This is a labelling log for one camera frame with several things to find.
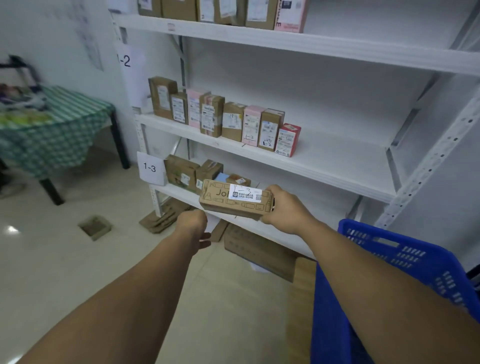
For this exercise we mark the person's right hand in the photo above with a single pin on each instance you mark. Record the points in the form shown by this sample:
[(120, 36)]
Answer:
[(290, 213)]

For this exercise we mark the person's left hand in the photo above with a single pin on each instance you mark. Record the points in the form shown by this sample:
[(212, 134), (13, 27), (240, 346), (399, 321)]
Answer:
[(193, 227)]

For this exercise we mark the long brown box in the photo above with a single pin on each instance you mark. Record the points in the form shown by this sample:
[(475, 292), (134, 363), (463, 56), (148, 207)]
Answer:
[(213, 198)]

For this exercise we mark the light blue box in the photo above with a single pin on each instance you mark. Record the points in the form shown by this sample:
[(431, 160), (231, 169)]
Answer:
[(222, 177)]

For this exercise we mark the green printed cardboard box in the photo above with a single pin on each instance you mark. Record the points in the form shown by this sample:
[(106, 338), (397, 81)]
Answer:
[(176, 168)]

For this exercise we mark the white metal shelf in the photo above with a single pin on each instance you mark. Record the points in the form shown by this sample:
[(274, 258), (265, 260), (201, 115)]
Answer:
[(337, 157)]

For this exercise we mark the small red box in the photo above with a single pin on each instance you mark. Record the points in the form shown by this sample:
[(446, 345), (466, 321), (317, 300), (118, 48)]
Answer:
[(294, 138)]

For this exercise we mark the brown box labelled 2490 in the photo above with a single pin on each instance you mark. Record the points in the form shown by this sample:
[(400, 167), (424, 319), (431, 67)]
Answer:
[(279, 127)]

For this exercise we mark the pink box wrinkled label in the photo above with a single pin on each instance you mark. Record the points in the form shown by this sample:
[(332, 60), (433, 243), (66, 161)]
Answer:
[(252, 127)]

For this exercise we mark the brown parcel 1012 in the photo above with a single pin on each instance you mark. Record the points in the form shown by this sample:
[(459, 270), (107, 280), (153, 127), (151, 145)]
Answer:
[(232, 131)]

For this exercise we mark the red-taped parcel marked 1-2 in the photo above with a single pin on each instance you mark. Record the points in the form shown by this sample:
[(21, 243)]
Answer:
[(219, 116)]

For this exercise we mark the blue plastic crate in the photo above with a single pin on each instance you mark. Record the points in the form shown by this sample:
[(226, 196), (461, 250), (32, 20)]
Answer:
[(330, 330)]

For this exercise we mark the pink black lettered box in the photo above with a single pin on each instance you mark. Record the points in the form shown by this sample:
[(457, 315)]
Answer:
[(292, 22)]

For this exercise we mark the small parcel yellow tape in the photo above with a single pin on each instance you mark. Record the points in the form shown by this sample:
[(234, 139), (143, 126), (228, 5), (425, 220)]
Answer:
[(206, 11)]

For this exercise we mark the brown parcel marked 7936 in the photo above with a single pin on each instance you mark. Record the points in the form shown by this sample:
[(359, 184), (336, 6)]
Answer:
[(155, 7)]

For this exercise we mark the person's right forearm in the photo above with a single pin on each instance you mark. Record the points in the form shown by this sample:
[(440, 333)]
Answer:
[(393, 300)]

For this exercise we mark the person's left forearm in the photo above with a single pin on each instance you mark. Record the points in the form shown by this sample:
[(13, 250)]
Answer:
[(112, 300)]

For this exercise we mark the torn brown cardboard sheet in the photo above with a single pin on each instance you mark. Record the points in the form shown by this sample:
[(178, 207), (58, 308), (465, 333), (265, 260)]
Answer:
[(219, 230)]

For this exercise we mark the folded cardboard pad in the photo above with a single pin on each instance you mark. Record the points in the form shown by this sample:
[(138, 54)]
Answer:
[(165, 217)]

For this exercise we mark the white paper shelf label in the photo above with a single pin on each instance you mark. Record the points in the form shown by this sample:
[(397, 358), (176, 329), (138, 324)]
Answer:
[(150, 168), (131, 82)]

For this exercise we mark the small white paper scrap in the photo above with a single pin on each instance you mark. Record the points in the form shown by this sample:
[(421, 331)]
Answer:
[(259, 267)]

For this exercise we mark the square floor drain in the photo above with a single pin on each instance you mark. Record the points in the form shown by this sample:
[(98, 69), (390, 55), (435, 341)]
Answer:
[(94, 227)]

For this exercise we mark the white standing air conditioner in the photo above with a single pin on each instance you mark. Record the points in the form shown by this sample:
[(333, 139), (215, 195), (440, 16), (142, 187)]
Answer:
[(473, 275)]

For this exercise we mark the row of blue orange blocks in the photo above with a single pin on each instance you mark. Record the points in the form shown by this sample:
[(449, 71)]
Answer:
[(15, 93)]

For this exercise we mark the black side stand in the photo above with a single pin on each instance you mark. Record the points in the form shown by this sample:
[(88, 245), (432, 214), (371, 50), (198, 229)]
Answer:
[(18, 67)]

